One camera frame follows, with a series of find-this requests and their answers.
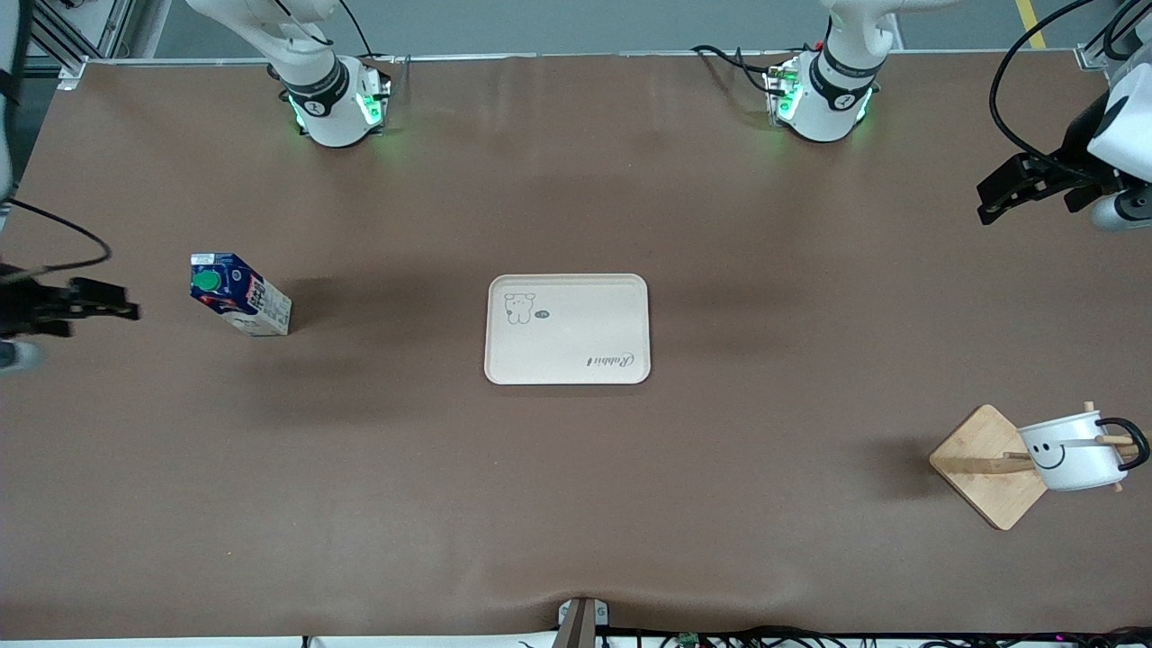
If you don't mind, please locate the white smiley cup black handle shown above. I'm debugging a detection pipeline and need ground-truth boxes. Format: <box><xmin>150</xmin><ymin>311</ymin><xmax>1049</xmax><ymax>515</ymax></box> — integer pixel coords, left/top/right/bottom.
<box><xmin>1019</xmin><ymin>411</ymin><xmax>1151</xmax><ymax>492</ymax></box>

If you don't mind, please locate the aluminium frame profile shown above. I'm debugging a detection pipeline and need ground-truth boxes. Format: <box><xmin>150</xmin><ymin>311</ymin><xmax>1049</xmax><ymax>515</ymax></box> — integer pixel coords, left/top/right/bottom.
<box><xmin>18</xmin><ymin>0</ymin><xmax>136</xmax><ymax>91</ymax></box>
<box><xmin>1075</xmin><ymin>0</ymin><xmax>1152</xmax><ymax>71</ymax></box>

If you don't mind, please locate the blue milk carton green cap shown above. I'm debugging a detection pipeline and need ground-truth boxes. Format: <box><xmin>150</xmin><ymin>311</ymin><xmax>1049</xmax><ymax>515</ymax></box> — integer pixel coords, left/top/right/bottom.
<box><xmin>189</xmin><ymin>253</ymin><xmax>293</xmax><ymax>338</ymax></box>

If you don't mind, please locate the beige plastic tray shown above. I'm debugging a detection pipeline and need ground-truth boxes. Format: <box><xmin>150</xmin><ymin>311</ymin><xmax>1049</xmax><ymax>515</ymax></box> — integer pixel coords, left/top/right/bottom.
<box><xmin>484</xmin><ymin>273</ymin><xmax>652</xmax><ymax>386</ymax></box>

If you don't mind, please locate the black base power cable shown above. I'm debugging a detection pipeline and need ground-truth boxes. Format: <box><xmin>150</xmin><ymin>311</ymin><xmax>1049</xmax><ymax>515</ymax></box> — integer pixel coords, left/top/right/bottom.
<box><xmin>691</xmin><ymin>43</ymin><xmax>784</xmax><ymax>95</ymax></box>

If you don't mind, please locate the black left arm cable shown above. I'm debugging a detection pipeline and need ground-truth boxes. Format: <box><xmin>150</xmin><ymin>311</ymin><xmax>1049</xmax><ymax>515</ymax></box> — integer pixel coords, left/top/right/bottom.
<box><xmin>989</xmin><ymin>0</ymin><xmax>1108</xmax><ymax>165</ymax></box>

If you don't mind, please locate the brown table cover mat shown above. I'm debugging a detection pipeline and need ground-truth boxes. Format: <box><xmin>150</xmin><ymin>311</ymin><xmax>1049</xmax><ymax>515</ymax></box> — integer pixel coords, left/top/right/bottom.
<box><xmin>0</xmin><ymin>52</ymin><xmax>1152</xmax><ymax>642</ymax></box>

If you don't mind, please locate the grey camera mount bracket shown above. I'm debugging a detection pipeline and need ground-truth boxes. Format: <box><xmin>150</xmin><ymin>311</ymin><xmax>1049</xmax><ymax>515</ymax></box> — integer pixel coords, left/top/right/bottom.
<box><xmin>556</xmin><ymin>597</ymin><xmax>610</xmax><ymax>648</ymax></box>

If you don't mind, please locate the wooden cup rack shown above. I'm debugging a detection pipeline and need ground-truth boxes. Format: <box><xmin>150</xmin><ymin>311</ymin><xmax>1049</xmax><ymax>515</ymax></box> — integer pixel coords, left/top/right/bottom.
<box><xmin>929</xmin><ymin>401</ymin><xmax>1152</xmax><ymax>531</ymax></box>

